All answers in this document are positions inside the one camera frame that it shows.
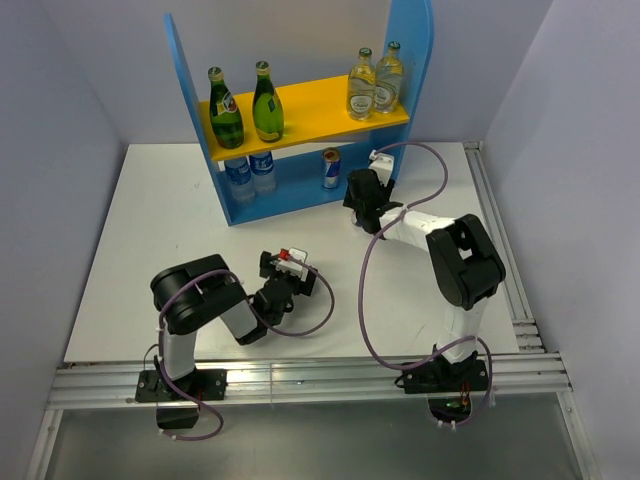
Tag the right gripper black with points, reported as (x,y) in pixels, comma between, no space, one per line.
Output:
(387,190)

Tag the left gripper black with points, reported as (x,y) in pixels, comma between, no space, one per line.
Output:
(302,287)

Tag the silver can red tab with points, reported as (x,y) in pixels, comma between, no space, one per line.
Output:
(331,161)

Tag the clear Chang bottle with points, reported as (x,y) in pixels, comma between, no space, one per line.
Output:
(361,86)
(389,79)

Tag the green Perrier bottle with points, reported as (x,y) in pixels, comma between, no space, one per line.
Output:
(267,109)
(225,117)

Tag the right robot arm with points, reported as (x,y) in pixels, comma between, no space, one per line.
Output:
(467,267)

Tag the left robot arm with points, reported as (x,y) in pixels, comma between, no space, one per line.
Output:
(191,295)

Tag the blue and yellow shelf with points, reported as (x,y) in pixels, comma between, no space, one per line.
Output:
(315,111)

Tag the left water bottle blue label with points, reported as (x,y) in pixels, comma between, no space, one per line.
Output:
(240,180)

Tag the water bottle blue label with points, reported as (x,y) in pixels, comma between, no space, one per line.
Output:
(240,180)
(262,168)

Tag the right water bottle blue label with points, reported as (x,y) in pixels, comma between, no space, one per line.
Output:
(262,168)

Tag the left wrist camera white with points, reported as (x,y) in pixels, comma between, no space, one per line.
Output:
(293,261)

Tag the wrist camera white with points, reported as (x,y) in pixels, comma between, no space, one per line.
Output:
(293,261)
(382,164)

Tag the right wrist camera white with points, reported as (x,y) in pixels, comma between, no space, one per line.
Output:
(382,164)

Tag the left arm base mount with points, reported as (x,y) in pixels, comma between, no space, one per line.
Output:
(175,407)

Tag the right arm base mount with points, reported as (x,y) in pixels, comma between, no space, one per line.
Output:
(456,392)

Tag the aluminium rail frame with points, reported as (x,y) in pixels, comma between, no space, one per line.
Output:
(340,416)

